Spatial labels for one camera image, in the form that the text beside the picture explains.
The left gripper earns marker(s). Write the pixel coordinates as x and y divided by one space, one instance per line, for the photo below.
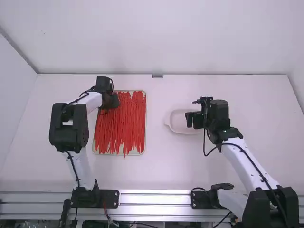
111 102

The white dish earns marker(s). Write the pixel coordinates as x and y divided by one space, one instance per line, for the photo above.
175 121

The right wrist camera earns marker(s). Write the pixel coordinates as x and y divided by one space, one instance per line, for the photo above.
206 98

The pale tray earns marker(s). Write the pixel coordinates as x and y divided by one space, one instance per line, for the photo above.
145 133

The silver rails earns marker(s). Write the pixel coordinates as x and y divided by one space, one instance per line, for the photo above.
154 202

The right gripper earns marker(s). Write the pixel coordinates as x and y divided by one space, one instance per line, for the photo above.
199 120

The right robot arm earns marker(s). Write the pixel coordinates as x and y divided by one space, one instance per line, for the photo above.
240 154

